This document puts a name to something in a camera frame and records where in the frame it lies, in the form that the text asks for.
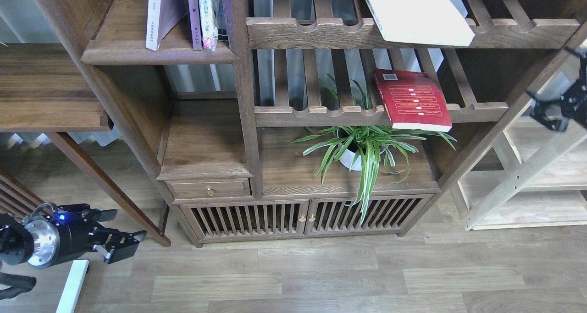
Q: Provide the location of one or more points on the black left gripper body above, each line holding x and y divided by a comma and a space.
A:
61, 238

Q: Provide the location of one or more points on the dark wooden bookshelf cabinet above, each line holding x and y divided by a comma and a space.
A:
223, 118

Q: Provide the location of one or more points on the thin mauve upright book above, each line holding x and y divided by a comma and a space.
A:
194, 21

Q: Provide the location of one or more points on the white robot base bar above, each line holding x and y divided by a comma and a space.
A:
72, 288

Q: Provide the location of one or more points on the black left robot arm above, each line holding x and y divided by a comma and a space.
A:
16, 243

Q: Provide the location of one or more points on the dark upright book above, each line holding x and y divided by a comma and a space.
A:
221, 21

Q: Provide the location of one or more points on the white pink upright book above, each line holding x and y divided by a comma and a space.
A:
208, 23

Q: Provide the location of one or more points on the white book with green cover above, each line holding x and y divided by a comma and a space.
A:
428, 22

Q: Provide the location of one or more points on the brass drawer knob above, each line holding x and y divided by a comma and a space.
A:
210, 191

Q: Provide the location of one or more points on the green spider plant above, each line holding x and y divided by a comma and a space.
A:
372, 146

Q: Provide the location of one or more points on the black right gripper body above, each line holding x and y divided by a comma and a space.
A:
575, 98

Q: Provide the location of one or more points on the red hardcover book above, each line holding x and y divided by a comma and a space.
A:
412, 100

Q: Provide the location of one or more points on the lavender paperback book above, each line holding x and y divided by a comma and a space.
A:
162, 16

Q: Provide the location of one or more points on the light wooden shelf rack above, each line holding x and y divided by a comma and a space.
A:
530, 176

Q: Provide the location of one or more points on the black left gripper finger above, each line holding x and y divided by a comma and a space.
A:
87, 212
118, 245

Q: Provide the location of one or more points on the white plant pot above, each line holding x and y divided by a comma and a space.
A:
351, 157

